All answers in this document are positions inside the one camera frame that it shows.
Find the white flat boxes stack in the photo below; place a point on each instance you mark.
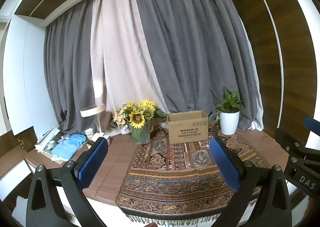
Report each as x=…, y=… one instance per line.
x=47, y=137

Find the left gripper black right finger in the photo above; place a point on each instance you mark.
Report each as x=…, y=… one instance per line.
x=272, y=208

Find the ribbed pale green vase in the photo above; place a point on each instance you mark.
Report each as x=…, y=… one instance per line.
x=142, y=136

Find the blue cloth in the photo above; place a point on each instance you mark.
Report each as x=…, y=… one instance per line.
x=67, y=148

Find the white desk lamp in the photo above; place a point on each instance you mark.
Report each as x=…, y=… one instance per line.
x=94, y=111

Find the beige curtain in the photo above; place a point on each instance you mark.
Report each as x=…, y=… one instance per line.
x=122, y=69

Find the brown cardboard box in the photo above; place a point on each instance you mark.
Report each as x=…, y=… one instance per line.
x=187, y=127

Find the white tape roll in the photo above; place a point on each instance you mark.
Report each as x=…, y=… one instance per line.
x=51, y=144

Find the white plant pot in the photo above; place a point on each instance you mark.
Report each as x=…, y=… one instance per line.
x=229, y=122

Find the yellow sunflower bouquet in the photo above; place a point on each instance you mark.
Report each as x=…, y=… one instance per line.
x=141, y=112

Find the patterned persian table runner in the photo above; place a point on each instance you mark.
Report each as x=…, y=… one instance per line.
x=177, y=184

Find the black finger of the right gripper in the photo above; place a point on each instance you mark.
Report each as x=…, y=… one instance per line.
x=295, y=148

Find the grey curtain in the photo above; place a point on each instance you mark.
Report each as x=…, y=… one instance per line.
x=198, y=48

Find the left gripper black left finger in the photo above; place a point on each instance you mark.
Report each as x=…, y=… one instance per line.
x=44, y=207

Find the pink flower bunch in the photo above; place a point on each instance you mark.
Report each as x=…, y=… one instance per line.
x=121, y=116

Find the white jar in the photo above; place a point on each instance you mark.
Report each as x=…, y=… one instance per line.
x=89, y=133

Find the green leafy plant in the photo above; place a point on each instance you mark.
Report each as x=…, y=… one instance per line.
x=231, y=103

